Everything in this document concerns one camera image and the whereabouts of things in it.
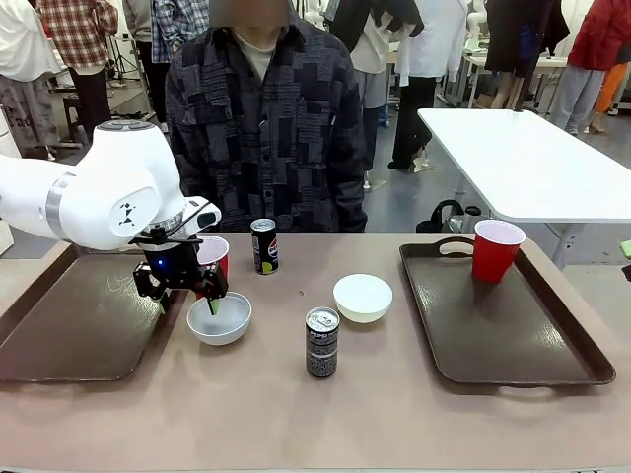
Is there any black stool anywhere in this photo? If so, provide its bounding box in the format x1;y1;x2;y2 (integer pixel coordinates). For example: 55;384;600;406
61;95;94;147

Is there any black bag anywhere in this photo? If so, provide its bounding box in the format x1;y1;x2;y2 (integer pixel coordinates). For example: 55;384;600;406
416;199;467;234

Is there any black Pepsi can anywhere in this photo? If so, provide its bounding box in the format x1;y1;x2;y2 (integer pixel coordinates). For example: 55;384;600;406
249;218;279;276
305;306;342;380

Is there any person in blue plaid shirt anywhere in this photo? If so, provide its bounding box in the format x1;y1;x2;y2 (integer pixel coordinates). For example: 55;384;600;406
122;0;211;125

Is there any person in white shirt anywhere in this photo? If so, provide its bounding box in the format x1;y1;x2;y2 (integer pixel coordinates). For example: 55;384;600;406
0;0;61;149

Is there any person in dark clothes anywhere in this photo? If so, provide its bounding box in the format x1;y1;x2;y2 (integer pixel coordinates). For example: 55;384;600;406
484;0;572;112

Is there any white folding table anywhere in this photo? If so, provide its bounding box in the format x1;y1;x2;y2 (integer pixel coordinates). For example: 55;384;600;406
416;107;631;270

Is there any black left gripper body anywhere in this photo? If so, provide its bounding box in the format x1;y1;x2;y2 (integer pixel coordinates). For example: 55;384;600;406
128;226;204;292

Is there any person in white coat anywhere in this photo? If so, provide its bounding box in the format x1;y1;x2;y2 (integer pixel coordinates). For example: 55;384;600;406
388;0;470;173

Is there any white bowl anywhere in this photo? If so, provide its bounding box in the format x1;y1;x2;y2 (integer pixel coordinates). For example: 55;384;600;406
185;291;253;347
332;273;394;325

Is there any person in dark patchwork shirt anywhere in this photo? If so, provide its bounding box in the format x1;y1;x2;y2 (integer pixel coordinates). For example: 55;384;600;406
164;0;369;234

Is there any brown serving tray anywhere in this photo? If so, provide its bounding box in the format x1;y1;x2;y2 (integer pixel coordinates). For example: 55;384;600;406
0;240;199;383
397;236;617;399

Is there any person in red plaid shirt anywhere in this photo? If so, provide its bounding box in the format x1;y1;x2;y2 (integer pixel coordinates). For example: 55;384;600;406
36;0;120;145

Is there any person in red jacket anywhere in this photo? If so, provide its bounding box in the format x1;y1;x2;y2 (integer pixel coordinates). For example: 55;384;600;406
548;0;631;135

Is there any red plastic cup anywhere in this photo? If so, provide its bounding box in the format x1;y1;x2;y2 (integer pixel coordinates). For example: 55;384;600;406
471;219;527;285
196;235;232;293

